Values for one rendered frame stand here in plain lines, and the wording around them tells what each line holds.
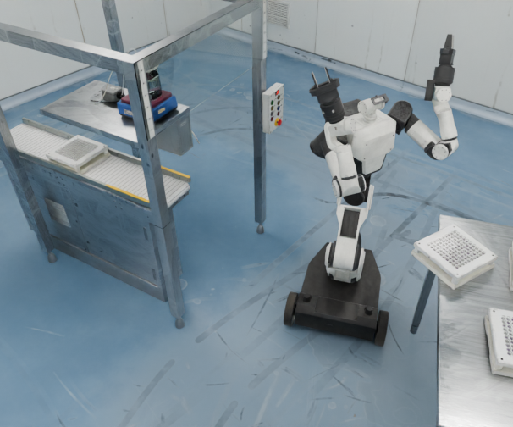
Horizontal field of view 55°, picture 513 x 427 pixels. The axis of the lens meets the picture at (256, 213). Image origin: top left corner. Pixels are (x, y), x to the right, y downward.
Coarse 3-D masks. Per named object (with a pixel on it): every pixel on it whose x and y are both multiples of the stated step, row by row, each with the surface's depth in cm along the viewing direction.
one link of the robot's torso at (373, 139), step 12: (348, 108) 241; (360, 120) 232; (372, 120) 229; (384, 120) 232; (360, 132) 225; (372, 132) 227; (384, 132) 230; (360, 144) 227; (372, 144) 229; (384, 144) 234; (360, 156) 230; (372, 156) 234; (384, 156) 240; (360, 168) 238; (372, 168) 241
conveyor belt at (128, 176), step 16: (16, 128) 311; (32, 128) 311; (16, 144) 296; (32, 144) 296; (48, 144) 296; (112, 160) 282; (96, 176) 270; (112, 176) 270; (128, 176) 269; (144, 192) 258; (176, 192) 258
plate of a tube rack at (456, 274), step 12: (444, 228) 221; (456, 228) 221; (420, 240) 215; (432, 240) 215; (456, 240) 215; (432, 252) 209; (492, 252) 209; (444, 264) 204; (456, 264) 204; (468, 264) 203; (480, 264) 203; (456, 276) 198
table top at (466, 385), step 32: (448, 224) 234; (480, 224) 234; (448, 288) 203; (480, 288) 203; (448, 320) 191; (480, 320) 190; (448, 352) 180; (480, 352) 179; (448, 384) 170; (480, 384) 170; (512, 384) 170; (448, 416) 161; (480, 416) 161; (512, 416) 161
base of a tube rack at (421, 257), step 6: (414, 252) 216; (420, 252) 216; (420, 258) 214; (426, 258) 213; (426, 264) 212; (432, 264) 210; (432, 270) 210; (438, 270) 207; (480, 270) 207; (486, 270) 209; (438, 276) 208; (444, 276) 205; (450, 276) 205; (468, 276) 205; (474, 276) 206; (444, 282) 205; (450, 282) 202; (462, 282) 203
